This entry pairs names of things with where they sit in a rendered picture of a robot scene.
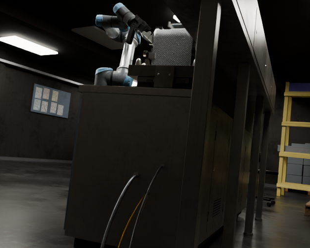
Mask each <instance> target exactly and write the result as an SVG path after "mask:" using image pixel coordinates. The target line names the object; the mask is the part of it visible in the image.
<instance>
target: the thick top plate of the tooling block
mask: <svg viewBox="0 0 310 248"><path fill-rule="evenodd" d="M156 66H158V65H129V66H128V76H129V77H131V78H133V79H134V80H136V81H137V77H138V76H141V77H155V69H156ZM162 66H174V67H175V78H190V79H191V80H193V73H194V66H186V65H162Z"/></svg>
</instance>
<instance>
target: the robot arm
mask: <svg viewBox="0 0 310 248"><path fill-rule="evenodd" d="M113 11H114V12H115V14H116V15H117V16H108V15H97V16H96V19H95V23H96V25H97V26H99V27H103V28H104V29H105V31H106V32H107V35H108V36H109V37H110V38H111V39H112V40H114V41H116V42H120V43H123V45H124V48H123V52H122V57H121V62H120V66H119V67H118V68H117V70H116V71H113V70H112V69H111V68H107V67H102V68H98V69H97V70H96V73H95V80H94V85H99V86H123V87H131V86H132V84H133V78H131V77H129V76H128V66H129V65H132V61H133V56H134V51H135V48H136V47H137V46H138V45H139V44H140V37H142V38H143V39H144V40H146V41H147V42H148V43H150V44H151V43H152V36H153V35H151V32H150V29H151V28H150V26H149V25H148V24H147V23H146V22H145V21H143V20H142V19H141V18H140V17H139V16H138V15H136V16H135V15H134V14H133V13H131V12H130V11H129V10H128V9H127V8H126V7H125V5H123V4H122V3H117V4H116V5H115V6H114V8H113Z"/></svg>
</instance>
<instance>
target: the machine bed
mask: <svg viewBox="0 0 310 248"><path fill-rule="evenodd" d="M78 92H80V93H83V92H87V93H116V94H136V95H156V96H176V97H191V92H192V89H171V88H146V87H123V86H99V85H79V88H78ZM211 109H212V110H214V111H215V112H216V113H218V114H219V115H221V116H222V117H223V118H225V119H226V120H227V121H229V122H230V123H231V124H233V119H232V118H231V117H230V116H228V115H227V114H226V113H225V112H224V111H222V110H221V109H220V108H219V107H217V106H216V105H215V104H214V103H213V102H212V108H211ZM245 134H246V135H248V136H249V137H250V138H252V134H250V133H249V132H248V131H247V130H246V129H245Z"/></svg>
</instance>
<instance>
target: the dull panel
mask: <svg viewBox="0 0 310 248"><path fill-rule="evenodd" d="M235 98H236V88H235V86H234V85H233V83H232V82H231V81H230V79H229V78H228V76H227V75H226V74H225V72H224V71H223V69H222V68H221V67H220V65H219V64H218V62H217V61H216V68H215V78H214V88H213V98H212V102H213V103H214V104H215V105H216V106H217V107H219V108H220V109H221V110H222V111H224V112H225V113H226V114H227V115H228V116H230V117H231V118H232V119H234V108H235ZM253 119H254V113H253V111H252V110H251V109H250V107H249V106H248V104H247V111H246V122H245V129H246V130H247V131H248V132H249V133H250V134H252V130H253Z"/></svg>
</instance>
